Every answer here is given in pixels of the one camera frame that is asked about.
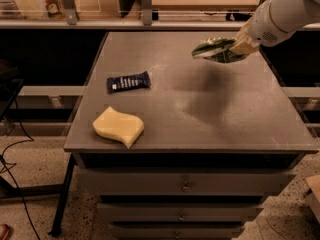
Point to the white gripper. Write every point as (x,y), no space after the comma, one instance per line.
(262,29)

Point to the green jalapeno chip bag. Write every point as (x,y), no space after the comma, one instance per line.
(218,49)

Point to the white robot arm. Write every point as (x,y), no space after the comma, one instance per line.
(291,15)

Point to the dark blue rxbar wrapper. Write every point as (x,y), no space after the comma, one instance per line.
(128,82)

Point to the grey drawer cabinet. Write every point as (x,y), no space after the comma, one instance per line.
(196,114)

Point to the yellow wavy sponge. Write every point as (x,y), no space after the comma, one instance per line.
(122,127)

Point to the wooden box corner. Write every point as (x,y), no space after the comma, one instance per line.
(313,195)

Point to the top grey drawer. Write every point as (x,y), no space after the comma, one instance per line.
(216,182)

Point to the grey drawer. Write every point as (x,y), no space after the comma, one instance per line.
(216,182)
(179,212)
(176,232)

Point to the middle grey drawer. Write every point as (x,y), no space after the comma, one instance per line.
(179,212)

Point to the bottom grey drawer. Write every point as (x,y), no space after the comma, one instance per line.
(176,232)

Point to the black table leg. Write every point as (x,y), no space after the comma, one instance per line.
(57,222)

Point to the metal shelf rail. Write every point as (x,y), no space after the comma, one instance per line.
(144,14)

